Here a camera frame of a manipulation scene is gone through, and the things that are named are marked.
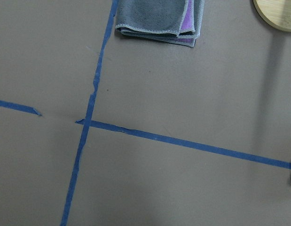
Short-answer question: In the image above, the folded grey cloth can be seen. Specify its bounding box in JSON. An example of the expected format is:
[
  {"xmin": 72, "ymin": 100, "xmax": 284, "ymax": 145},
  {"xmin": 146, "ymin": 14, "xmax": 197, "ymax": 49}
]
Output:
[{"xmin": 115, "ymin": 0, "xmax": 204, "ymax": 48}]

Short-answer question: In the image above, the wooden mug tree stand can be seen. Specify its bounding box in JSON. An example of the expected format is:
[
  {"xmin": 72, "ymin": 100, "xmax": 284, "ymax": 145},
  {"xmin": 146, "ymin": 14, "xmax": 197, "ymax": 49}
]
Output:
[{"xmin": 253, "ymin": 0, "xmax": 291, "ymax": 32}]

